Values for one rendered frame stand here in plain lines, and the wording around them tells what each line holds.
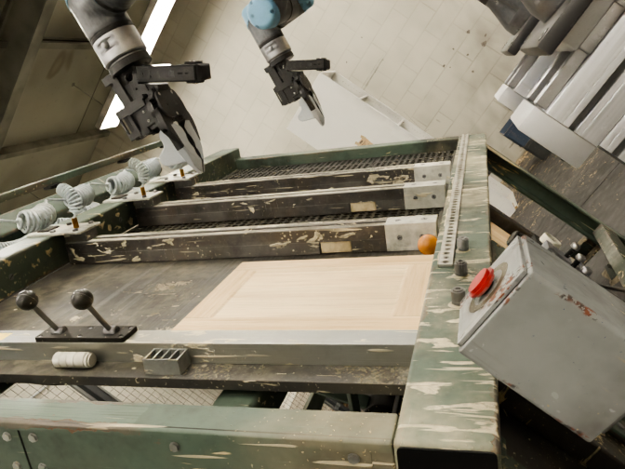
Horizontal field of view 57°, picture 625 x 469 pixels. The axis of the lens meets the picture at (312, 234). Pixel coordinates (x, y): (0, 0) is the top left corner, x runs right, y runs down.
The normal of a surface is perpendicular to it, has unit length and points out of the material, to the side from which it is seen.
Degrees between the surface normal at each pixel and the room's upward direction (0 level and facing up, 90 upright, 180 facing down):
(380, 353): 90
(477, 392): 50
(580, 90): 90
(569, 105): 90
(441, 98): 90
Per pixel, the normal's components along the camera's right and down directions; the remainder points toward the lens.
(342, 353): -0.26, 0.32
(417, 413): -0.14, -0.95
